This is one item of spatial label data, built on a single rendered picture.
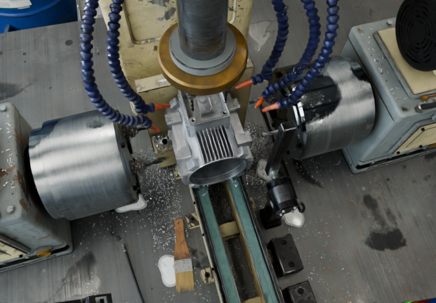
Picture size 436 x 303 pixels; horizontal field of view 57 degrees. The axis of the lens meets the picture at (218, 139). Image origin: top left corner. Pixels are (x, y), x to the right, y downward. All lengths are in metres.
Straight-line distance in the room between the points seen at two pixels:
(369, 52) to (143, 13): 0.57
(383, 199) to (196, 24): 0.86
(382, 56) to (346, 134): 0.22
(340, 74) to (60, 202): 0.72
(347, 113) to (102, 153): 0.58
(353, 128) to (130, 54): 0.59
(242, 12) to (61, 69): 0.73
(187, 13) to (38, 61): 0.97
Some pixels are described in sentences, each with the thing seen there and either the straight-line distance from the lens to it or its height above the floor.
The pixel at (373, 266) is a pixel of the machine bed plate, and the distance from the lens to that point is 1.27.
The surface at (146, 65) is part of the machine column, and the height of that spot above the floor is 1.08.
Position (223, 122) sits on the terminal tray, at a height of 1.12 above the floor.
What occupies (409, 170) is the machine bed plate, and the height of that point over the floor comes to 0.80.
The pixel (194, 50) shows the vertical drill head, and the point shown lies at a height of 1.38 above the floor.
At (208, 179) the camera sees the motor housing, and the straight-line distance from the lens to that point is 1.09.
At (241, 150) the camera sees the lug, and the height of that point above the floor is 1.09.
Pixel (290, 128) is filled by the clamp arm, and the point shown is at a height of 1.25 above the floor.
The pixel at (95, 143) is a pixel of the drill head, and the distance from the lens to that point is 0.92.
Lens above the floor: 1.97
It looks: 64 degrees down
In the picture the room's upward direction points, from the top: 3 degrees clockwise
